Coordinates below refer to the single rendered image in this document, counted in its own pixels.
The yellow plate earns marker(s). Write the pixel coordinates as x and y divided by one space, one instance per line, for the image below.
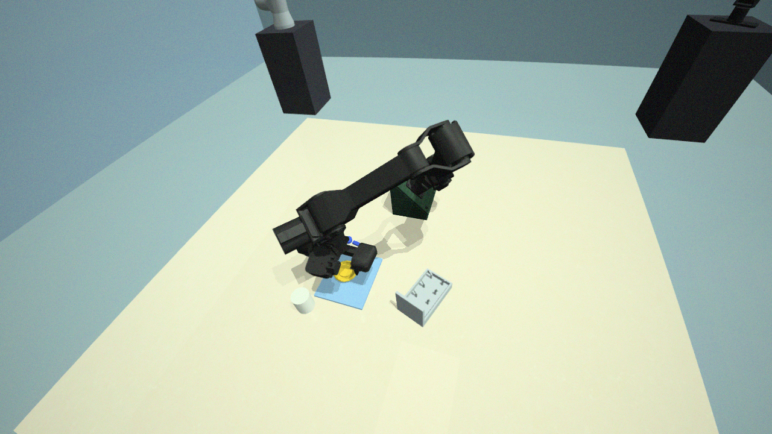
345 273

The light blue mat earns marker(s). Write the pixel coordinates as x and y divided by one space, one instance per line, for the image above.
352 293

